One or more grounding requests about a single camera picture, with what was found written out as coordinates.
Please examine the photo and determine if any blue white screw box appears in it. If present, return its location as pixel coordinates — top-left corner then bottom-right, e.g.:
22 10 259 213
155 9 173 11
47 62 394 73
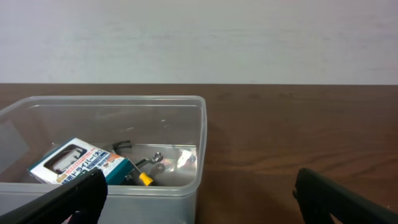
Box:
29 138 133 185

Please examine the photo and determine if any black yellow screwdriver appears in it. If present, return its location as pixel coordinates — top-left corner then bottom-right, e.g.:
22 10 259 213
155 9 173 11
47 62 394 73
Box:
126 157 156 187

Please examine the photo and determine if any claw hammer orange black handle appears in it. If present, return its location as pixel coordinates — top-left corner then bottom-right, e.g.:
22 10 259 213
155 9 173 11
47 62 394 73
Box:
102 140 132 154

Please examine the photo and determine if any clear plastic storage container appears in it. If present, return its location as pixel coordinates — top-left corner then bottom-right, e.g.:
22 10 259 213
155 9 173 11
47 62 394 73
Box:
1 96 207 223

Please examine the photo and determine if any silver wrench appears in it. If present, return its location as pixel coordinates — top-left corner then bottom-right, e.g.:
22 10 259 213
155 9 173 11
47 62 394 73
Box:
133 152 164 169

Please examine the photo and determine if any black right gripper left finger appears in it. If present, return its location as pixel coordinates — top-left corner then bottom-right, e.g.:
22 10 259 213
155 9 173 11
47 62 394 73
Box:
1 168 108 224

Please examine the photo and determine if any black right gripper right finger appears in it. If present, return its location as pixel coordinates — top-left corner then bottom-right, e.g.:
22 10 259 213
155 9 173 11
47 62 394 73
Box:
293 168 397 224

